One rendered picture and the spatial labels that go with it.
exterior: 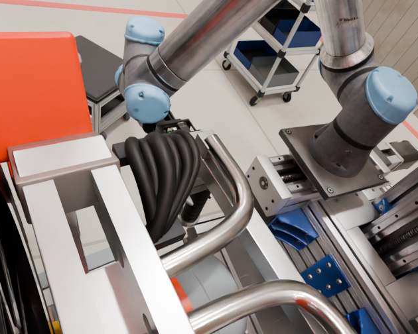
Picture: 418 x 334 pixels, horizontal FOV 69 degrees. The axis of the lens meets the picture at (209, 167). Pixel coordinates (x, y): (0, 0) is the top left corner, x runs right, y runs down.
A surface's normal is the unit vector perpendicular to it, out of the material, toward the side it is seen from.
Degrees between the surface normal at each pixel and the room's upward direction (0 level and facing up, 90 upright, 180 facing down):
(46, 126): 55
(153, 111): 90
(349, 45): 95
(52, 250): 0
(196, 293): 4
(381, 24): 90
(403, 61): 90
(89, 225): 0
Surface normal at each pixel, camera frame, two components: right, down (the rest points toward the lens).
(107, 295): 0.28, -0.61
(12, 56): 0.56, 0.27
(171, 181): 0.60, 0.05
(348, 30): 0.15, 0.80
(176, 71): 0.02, 0.70
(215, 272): 0.11, -0.82
